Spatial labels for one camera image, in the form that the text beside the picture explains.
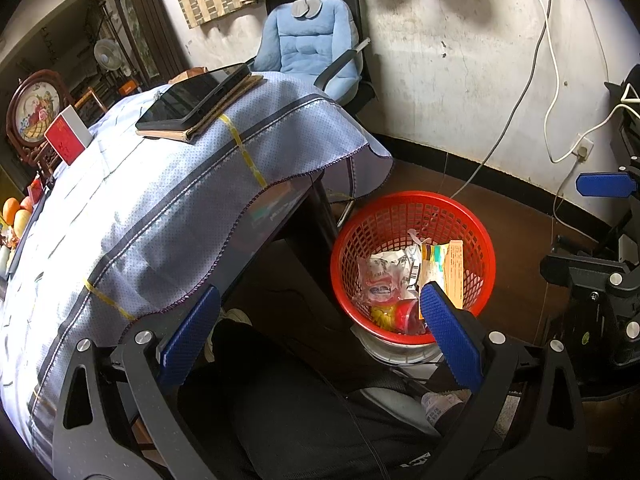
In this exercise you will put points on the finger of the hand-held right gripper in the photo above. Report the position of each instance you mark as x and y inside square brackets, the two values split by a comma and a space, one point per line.
[602, 185]
[580, 267]

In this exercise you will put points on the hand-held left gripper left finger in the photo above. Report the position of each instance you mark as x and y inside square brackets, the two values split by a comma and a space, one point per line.
[192, 325]

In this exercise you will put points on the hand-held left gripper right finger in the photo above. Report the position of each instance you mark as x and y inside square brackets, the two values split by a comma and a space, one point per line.
[450, 340]

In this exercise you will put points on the red pompom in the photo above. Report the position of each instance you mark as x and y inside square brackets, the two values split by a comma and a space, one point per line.
[407, 315]

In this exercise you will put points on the orange medicine box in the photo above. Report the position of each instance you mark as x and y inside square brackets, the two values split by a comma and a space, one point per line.
[452, 270]

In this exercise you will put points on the green packet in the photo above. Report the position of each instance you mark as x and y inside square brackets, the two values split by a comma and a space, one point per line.
[434, 260]

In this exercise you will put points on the clear red-print wrapper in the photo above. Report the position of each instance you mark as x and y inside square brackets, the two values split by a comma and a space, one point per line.
[385, 280]

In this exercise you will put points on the red plastic basket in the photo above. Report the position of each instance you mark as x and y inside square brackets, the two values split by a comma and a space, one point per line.
[380, 210]

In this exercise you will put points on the white shoe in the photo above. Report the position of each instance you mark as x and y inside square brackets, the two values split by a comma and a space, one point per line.
[237, 316]

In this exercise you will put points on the white round base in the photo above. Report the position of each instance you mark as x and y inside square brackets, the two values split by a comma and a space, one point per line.
[390, 352]

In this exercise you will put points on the black device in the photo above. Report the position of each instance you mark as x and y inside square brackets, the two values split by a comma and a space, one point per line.
[627, 125]

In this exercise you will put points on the blue striped tablecloth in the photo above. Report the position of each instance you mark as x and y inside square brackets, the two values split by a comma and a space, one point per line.
[150, 200]

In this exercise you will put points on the blue-rimmed plate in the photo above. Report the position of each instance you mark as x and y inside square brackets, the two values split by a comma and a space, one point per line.
[14, 260]

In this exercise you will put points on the yellow apple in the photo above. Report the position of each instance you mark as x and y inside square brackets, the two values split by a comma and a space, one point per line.
[22, 222]

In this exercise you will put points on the red apple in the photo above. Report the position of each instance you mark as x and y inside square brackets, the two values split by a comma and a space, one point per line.
[27, 203]

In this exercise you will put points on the red snack packet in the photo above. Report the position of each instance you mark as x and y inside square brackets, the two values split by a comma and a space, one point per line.
[35, 191]

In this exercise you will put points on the orange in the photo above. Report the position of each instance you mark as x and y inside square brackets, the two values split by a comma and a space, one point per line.
[11, 209]

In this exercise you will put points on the red box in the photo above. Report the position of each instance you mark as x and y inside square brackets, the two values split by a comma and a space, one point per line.
[65, 135]

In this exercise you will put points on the black tablet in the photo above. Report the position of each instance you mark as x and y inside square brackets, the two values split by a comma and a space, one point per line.
[190, 95]

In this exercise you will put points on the brown wooden chair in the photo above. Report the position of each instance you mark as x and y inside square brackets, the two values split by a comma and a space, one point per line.
[90, 102]

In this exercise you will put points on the orange crate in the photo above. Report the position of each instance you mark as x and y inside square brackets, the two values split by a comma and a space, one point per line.
[127, 88]

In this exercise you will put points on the black office chair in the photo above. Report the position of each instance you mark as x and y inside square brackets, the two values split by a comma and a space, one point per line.
[367, 90]

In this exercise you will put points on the round decorative screen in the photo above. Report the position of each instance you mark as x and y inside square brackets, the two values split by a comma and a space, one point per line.
[35, 110]

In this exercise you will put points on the standing fan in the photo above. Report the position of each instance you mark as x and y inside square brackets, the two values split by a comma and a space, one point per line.
[107, 55]

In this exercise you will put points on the blue cushioned chair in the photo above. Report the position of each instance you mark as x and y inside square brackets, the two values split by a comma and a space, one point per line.
[300, 45]

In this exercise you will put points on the dark framed painting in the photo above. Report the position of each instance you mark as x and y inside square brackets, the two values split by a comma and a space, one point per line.
[145, 25]

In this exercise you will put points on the white wall socket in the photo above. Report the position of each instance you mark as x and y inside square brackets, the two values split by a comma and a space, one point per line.
[582, 147]

